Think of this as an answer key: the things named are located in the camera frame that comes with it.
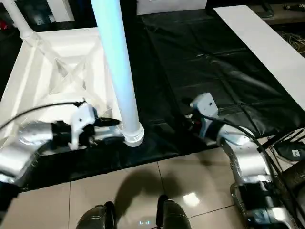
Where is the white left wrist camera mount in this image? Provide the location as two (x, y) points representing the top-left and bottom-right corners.
(68, 104), (98, 150)

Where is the glossy black box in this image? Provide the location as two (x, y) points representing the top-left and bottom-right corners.
(71, 0), (139, 27)

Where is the white panel with round mount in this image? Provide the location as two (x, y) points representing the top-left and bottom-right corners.
(137, 0), (208, 15)

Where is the black left wrist camera cable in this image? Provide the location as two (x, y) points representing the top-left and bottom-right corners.
(0, 101), (86, 129)

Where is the white cabinet with glass doors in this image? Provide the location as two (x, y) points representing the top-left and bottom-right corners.
(0, 0), (74, 31)

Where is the black table mat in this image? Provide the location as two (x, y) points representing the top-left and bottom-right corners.
(0, 8), (305, 191)

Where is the white flat board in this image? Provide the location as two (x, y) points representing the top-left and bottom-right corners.
(213, 4), (305, 105)

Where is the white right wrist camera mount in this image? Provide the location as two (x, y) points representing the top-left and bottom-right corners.
(189, 93), (219, 139)

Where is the white plastic table top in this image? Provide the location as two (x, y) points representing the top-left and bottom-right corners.
(0, 26), (146, 153)

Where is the dark left robot foot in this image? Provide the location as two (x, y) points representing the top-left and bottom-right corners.
(76, 201), (116, 229)

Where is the dark right robot foot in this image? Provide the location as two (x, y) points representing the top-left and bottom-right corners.
(156, 194), (190, 229)

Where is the dark robot foot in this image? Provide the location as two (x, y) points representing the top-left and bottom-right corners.
(76, 201), (116, 229)
(156, 194), (190, 229)

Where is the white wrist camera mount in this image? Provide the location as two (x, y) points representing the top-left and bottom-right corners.
(189, 93), (219, 139)
(68, 104), (98, 150)

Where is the white plastic table leg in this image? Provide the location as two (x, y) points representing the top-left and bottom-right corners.
(3, 0), (36, 43)
(90, 0), (145, 148)

